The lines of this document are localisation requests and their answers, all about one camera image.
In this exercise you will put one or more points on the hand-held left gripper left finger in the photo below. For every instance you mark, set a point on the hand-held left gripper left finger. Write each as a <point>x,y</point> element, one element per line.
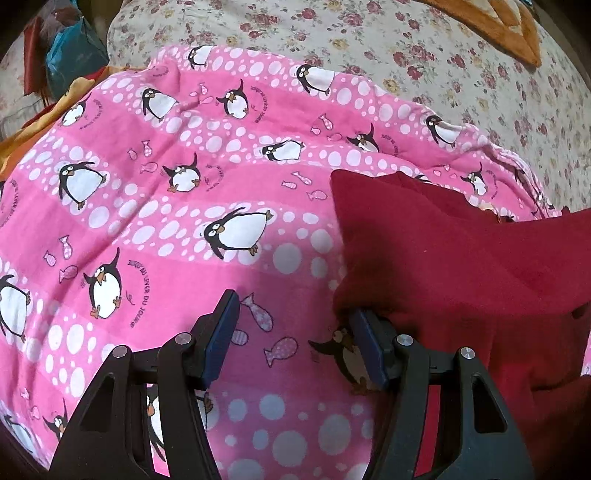
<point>221,333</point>

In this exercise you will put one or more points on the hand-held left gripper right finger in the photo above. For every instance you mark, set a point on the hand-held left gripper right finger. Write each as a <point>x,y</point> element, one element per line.
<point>365,344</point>

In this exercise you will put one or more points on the dark red garment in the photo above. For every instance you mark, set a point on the dark red garment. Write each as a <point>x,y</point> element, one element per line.
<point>443,258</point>

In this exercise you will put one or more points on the pink penguin print blanket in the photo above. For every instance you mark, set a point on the pink penguin print blanket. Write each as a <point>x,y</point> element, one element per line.
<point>184,230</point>

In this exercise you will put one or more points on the floral rose print quilt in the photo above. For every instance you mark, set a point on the floral rose print quilt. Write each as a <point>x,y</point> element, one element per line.
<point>415,74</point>

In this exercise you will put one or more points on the yellow orange cloth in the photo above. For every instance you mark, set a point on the yellow orange cloth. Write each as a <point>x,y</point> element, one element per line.
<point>27,134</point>

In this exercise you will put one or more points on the blue plastic bag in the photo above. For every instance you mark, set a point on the blue plastic bag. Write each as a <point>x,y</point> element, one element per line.
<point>74,57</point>

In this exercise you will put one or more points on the orange plush cushion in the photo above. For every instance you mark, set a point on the orange plush cushion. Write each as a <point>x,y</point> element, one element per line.
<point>498,32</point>

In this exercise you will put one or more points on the red frame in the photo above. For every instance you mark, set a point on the red frame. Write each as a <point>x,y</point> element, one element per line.
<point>34,55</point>

